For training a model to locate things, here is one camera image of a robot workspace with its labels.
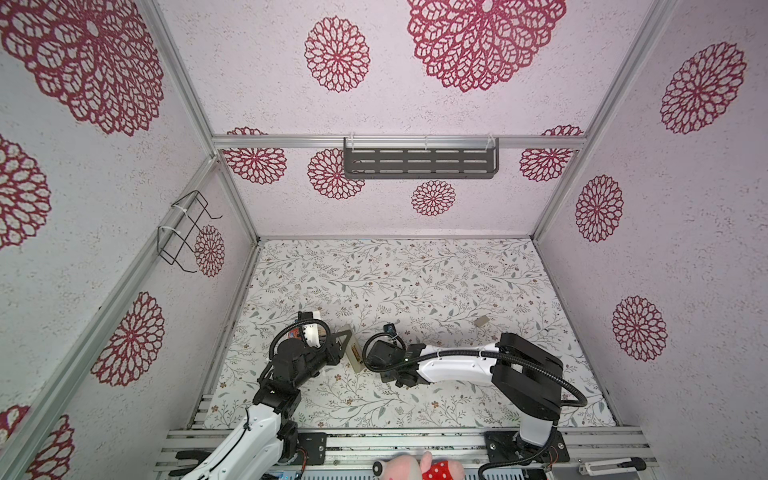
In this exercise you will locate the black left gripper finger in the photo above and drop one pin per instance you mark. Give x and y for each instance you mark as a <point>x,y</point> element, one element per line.
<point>342,338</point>
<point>345,357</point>

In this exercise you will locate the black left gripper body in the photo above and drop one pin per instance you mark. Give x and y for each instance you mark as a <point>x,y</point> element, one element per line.
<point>331,354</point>

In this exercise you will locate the beige battery cover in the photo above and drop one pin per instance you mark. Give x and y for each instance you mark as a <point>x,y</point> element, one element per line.
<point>481,321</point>

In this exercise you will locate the beige remote control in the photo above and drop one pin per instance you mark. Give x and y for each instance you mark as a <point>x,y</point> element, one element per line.
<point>354,356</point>

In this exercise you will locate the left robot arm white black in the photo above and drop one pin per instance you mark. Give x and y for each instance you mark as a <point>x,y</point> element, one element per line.
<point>267,435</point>

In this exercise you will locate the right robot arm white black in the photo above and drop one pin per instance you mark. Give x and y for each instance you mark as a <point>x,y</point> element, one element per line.
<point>525,374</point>

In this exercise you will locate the pink plush toy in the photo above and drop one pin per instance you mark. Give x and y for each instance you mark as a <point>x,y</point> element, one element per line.
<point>425,467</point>

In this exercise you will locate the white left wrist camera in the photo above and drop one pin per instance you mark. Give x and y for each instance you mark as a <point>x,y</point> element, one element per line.
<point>309,333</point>

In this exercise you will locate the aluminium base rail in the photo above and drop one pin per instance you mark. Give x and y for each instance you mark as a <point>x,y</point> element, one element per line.
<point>355,448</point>

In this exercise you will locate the dark metal wall shelf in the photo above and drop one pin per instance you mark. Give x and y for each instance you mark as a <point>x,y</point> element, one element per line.
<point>424,163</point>

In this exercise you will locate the black wire wall basket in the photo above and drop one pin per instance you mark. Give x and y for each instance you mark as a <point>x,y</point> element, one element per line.
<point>193,243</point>

